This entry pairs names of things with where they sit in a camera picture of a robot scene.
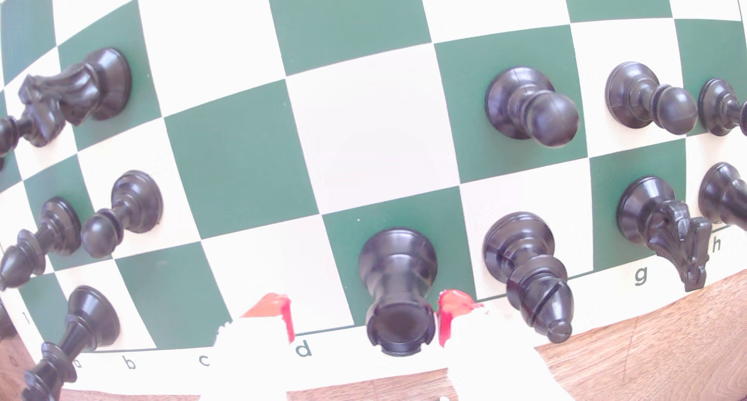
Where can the black chess bishop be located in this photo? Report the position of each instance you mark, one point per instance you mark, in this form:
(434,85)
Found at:
(55,232)
(525,267)

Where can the green white chess mat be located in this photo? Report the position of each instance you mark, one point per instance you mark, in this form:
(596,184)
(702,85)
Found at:
(373,127)

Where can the black chess rook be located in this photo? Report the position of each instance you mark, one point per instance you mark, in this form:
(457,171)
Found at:
(723,194)
(398,284)

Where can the black chess knight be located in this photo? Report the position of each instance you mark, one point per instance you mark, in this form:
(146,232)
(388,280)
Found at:
(87,92)
(662,220)

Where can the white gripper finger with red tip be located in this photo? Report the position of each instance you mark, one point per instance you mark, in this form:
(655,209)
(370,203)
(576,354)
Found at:
(251,360)
(496,360)

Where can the black chess king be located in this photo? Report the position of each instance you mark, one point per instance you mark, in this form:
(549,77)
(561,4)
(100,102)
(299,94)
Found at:
(87,322)

